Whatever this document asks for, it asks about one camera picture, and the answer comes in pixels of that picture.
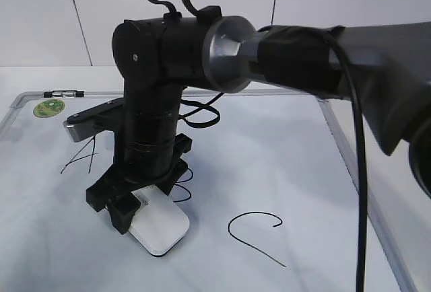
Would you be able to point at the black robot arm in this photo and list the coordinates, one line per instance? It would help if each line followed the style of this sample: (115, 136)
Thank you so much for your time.
(384, 71)

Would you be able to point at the white magnetic whiteboard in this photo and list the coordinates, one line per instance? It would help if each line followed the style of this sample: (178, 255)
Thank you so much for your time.
(270, 195)

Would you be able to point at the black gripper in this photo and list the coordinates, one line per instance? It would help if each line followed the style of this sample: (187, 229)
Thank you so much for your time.
(114, 189)

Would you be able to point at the white whiteboard eraser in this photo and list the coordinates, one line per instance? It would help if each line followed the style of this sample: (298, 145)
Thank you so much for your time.
(159, 224)

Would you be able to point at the black silver hanging clip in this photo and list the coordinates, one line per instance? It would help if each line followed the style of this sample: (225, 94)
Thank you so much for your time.
(64, 94)

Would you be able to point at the green round sticker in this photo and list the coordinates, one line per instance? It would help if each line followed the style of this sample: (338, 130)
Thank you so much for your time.
(49, 108)

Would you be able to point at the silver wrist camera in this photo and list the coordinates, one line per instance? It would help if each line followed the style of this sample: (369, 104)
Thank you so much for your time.
(104, 117)

